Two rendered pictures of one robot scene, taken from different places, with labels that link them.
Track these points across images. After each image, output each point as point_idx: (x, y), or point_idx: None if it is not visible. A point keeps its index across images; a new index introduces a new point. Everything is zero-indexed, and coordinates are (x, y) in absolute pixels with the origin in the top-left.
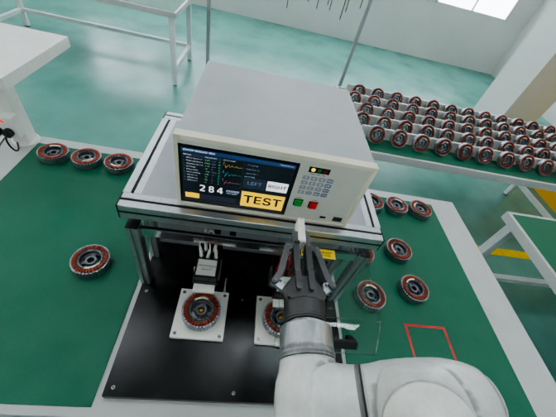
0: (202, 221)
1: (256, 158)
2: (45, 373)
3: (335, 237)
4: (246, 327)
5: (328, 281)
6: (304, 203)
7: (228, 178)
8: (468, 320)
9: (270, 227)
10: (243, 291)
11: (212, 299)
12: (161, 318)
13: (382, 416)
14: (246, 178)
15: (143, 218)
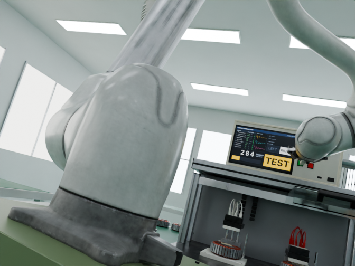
0: (239, 171)
1: (273, 131)
2: None
3: (332, 188)
4: None
5: None
6: (304, 164)
7: (258, 144)
8: None
9: (283, 177)
10: (259, 265)
11: (235, 246)
12: (193, 250)
13: (346, 104)
14: (268, 144)
15: (204, 169)
